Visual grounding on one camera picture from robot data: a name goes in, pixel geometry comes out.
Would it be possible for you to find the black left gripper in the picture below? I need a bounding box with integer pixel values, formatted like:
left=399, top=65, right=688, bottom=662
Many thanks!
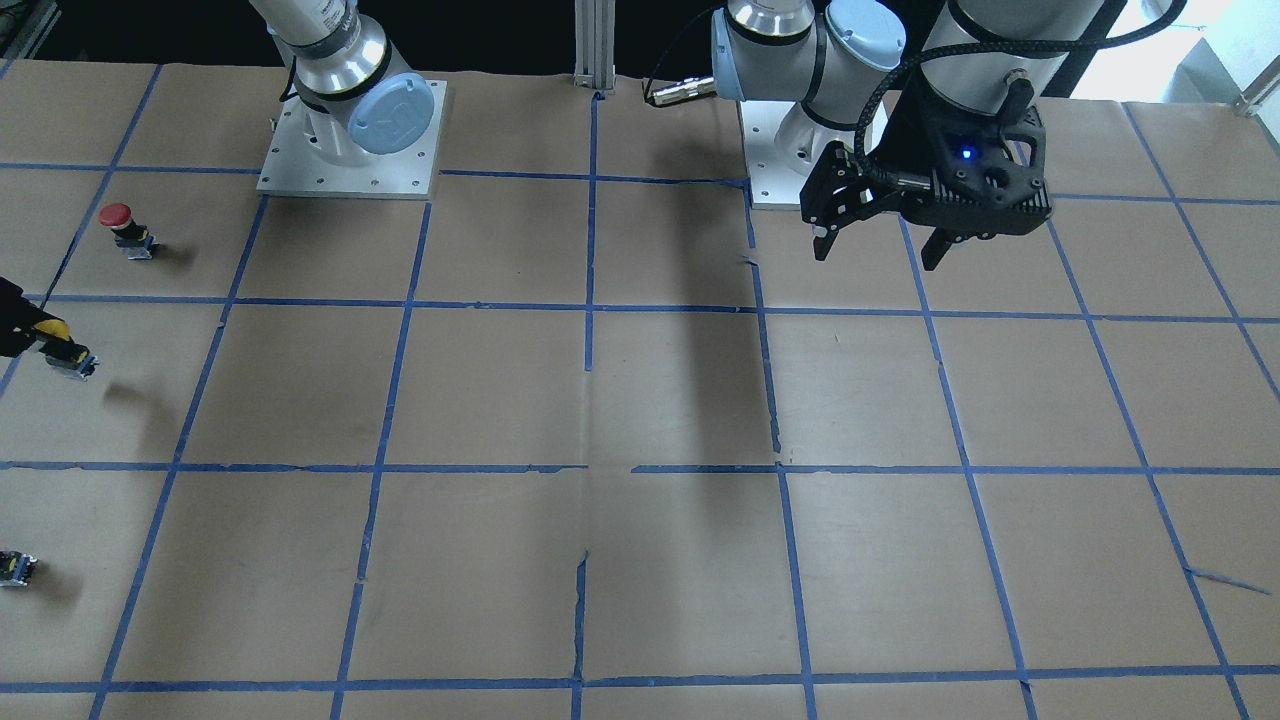
left=800, top=76, right=961, bottom=272

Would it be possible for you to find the yellow push button switch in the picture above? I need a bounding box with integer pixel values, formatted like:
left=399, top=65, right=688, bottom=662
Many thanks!
left=35, top=318, right=99, bottom=380

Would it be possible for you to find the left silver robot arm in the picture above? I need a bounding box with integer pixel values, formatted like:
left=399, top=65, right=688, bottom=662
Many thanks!
left=710, top=1, right=1107, bottom=270

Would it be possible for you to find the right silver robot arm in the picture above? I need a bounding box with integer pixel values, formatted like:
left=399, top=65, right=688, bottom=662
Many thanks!
left=3, top=1, right=904, bottom=377

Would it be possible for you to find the black braided cable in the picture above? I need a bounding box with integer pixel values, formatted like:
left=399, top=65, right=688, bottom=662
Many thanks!
left=852, top=0, right=1190, bottom=186

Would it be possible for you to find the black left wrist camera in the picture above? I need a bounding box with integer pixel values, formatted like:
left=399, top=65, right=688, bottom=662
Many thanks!
left=900, top=105, right=1053, bottom=236

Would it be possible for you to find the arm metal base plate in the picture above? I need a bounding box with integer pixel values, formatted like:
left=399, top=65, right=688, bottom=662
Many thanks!
left=739, top=101, right=854, bottom=211
left=256, top=79, right=451, bottom=201

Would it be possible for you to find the red push button switch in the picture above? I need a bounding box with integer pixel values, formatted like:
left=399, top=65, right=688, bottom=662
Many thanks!
left=97, top=202, right=156, bottom=261

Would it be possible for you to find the silver cable connector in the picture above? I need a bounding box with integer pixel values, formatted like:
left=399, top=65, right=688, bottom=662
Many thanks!
left=644, top=76, right=717, bottom=108

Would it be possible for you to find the small black switch block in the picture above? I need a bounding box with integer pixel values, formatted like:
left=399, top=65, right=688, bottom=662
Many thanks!
left=0, top=550, right=40, bottom=588

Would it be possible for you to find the aluminium frame post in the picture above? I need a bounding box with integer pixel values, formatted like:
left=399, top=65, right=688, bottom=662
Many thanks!
left=573, top=0, right=616, bottom=94

